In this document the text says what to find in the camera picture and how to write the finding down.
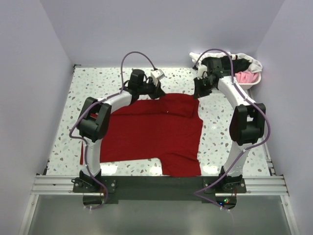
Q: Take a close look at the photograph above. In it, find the white laundry basket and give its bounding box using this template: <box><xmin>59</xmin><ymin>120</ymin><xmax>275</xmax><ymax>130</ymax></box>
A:
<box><xmin>240</xmin><ymin>71</ymin><xmax>262</xmax><ymax>90</ymax></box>

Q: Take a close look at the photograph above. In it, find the black garment in basket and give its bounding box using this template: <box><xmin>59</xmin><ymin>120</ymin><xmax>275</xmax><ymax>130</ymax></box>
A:
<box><xmin>201</xmin><ymin>56</ymin><xmax>251</xmax><ymax>74</ymax></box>

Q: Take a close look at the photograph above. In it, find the red t shirt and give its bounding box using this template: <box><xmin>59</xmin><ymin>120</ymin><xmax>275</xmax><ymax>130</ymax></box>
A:
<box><xmin>79</xmin><ymin>92</ymin><xmax>204</xmax><ymax>177</ymax></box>

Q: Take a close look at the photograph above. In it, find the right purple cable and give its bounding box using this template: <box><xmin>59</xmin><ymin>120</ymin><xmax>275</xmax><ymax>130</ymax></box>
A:
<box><xmin>193</xmin><ymin>48</ymin><xmax>270</xmax><ymax>205</ymax></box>

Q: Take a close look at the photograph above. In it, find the purple cable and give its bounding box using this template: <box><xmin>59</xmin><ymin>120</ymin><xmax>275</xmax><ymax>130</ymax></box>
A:
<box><xmin>69</xmin><ymin>51</ymin><xmax>157</xmax><ymax>182</ymax></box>
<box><xmin>193</xmin><ymin>48</ymin><xmax>270</xmax><ymax>205</ymax></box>

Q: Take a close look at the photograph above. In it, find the pink garment in basket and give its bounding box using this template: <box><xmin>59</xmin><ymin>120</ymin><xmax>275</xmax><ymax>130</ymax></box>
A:
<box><xmin>235</xmin><ymin>71</ymin><xmax>259</xmax><ymax>84</ymax></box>

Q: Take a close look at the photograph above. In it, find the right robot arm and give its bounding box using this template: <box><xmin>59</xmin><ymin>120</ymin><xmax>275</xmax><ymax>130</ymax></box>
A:
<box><xmin>193</xmin><ymin>56</ymin><xmax>266</xmax><ymax>192</ymax></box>

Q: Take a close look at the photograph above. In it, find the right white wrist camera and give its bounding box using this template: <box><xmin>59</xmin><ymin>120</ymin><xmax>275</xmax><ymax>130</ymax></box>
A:
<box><xmin>197</xmin><ymin>64</ymin><xmax>208</xmax><ymax>79</ymax></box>

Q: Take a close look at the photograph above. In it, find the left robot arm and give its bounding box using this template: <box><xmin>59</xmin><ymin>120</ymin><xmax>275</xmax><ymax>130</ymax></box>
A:
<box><xmin>77</xmin><ymin>69</ymin><xmax>165</xmax><ymax>192</ymax></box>

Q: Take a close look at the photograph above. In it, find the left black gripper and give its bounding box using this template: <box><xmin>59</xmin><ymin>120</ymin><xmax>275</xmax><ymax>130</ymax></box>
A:
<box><xmin>138</xmin><ymin>77</ymin><xmax>165</xmax><ymax>101</ymax></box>

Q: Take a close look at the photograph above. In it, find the aluminium frame rail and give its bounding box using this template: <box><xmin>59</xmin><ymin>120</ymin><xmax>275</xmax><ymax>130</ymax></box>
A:
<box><xmin>31</xmin><ymin>175</ymin><xmax>289</xmax><ymax>196</ymax></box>

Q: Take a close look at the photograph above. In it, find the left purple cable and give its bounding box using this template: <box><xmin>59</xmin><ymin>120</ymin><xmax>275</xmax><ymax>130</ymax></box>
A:
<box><xmin>69</xmin><ymin>51</ymin><xmax>157</xmax><ymax>182</ymax></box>

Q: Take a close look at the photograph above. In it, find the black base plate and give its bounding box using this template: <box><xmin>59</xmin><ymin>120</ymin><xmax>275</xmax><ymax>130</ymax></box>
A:
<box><xmin>71</xmin><ymin>176</ymin><xmax>247</xmax><ymax>208</ymax></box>

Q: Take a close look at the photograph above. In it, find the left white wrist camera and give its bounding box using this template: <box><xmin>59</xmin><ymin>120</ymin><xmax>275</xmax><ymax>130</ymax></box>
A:
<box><xmin>151</xmin><ymin>69</ymin><xmax>165</xmax><ymax>80</ymax></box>

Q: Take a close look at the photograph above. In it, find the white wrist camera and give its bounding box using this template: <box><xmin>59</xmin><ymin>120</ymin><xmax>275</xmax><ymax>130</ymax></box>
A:
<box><xmin>197</xmin><ymin>64</ymin><xmax>208</xmax><ymax>79</ymax></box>
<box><xmin>151</xmin><ymin>69</ymin><xmax>165</xmax><ymax>80</ymax></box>

